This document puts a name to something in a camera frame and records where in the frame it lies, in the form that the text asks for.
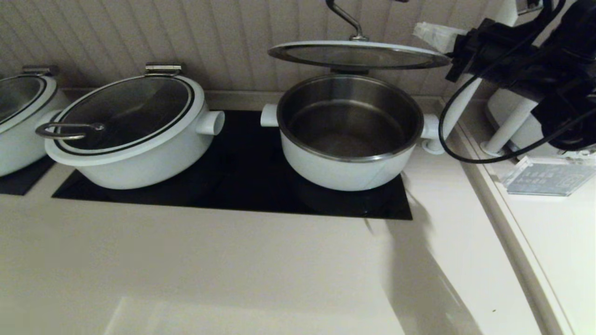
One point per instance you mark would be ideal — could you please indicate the glass lid white rim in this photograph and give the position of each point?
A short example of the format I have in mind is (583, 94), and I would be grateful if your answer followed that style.
(358, 56)
(16, 95)
(125, 111)

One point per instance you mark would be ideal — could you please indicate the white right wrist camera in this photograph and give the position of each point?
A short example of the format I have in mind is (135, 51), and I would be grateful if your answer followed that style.
(528, 5)

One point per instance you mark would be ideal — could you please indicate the clear acrylic sign holder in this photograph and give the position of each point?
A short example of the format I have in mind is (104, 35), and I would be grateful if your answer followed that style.
(545, 179)

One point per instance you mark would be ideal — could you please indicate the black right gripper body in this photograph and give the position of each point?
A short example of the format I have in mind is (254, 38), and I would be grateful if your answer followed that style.
(498, 56)

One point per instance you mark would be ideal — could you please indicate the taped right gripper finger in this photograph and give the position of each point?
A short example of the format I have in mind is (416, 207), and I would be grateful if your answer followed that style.
(440, 44)
(437, 29)

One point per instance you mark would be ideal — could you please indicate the white toaster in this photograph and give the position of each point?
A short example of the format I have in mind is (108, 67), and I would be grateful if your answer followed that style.
(500, 109)

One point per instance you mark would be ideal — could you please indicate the white cooking pot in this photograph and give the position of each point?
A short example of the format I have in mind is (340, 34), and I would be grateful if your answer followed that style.
(18, 149)
(344, 177)
(153, 167)

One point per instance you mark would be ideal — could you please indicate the black induction cooktop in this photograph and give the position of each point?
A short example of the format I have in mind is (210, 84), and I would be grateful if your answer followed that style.
(21, 181)
(242, 186)

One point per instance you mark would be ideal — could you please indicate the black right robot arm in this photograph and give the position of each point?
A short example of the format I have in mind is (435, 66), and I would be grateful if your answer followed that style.
(572, 70)

